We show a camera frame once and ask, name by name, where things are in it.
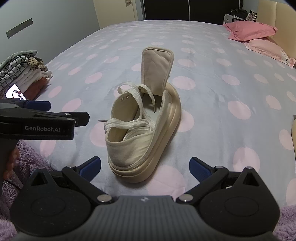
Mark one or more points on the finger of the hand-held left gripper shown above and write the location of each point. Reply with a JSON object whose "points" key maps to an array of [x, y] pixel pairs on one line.
{"points": [[81, 118], [39, 105]]}

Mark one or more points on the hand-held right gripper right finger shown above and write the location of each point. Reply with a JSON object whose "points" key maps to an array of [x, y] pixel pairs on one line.
{"points": [[199, 169]]}

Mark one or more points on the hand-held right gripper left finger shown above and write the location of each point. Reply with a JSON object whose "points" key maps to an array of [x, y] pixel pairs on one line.
{"points": [[90, 168]]}

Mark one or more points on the beige platform shoe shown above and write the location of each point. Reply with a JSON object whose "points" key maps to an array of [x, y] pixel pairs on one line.
{"points": [[129, 153]]}

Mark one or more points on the white shoelace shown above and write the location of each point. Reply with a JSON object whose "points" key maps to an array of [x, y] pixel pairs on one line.
{"points": [[124, 124]]}

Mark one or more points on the person's left hand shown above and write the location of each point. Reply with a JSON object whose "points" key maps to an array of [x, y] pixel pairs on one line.
{"points": [[11, 162]]}

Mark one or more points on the purple fleece robe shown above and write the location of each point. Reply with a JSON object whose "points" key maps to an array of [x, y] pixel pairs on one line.
{"points": [[30, 153]]}

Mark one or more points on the smartphone with lit screen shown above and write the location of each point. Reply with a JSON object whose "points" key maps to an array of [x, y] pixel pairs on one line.
{"points": [[13, 92]]}

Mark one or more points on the pile of folded clothes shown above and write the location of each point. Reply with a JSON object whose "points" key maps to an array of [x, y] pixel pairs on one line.
{"points": [[20, 69]]}

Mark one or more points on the polka dot bed sheet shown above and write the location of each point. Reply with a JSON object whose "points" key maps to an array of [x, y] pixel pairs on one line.
{"points": [[208, 69]]}

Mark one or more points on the cream cabinet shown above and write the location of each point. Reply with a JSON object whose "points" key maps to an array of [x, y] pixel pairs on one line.
{"points": [[115, 14]]}

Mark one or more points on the light pink pillow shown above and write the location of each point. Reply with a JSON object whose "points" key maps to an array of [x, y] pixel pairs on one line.
{"points": [[266, 48]]}

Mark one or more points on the dark wardrobe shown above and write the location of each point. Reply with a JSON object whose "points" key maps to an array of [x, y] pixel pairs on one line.
{"points": [[189, 11]]}

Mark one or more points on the black bag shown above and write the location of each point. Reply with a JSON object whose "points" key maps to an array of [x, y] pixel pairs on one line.
{"points": [[238, 12]]}

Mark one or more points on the beige headboard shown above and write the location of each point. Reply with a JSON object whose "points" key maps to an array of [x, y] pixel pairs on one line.
{"points": [[277, 16]]}

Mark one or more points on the metal wall strip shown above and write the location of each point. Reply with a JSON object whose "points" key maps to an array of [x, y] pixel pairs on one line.
{"points": [[19, 28]]}

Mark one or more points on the small photo frame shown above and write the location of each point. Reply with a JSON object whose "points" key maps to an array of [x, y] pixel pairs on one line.
{"points": [[251, 16]]}

